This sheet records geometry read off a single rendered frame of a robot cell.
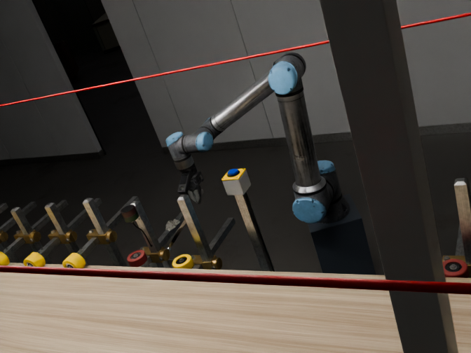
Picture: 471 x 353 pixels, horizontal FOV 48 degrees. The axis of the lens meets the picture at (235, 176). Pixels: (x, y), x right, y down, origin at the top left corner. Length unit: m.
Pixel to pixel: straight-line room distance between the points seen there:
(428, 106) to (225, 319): 3.05
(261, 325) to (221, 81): 3.54
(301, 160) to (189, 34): 2.90
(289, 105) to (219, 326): 0.92
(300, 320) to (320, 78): 3.14
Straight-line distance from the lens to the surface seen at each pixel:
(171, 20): 5.04
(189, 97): 5.25
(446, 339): 0.64
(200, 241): 2.13
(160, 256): 2.31
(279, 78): 2.12
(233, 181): 1.85
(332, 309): 1.67
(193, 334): 1.77
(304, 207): 2.35
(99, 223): 2.41
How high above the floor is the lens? 2.01
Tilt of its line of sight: 25 degrees down
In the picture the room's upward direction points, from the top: 20 degrees counter-clockwise
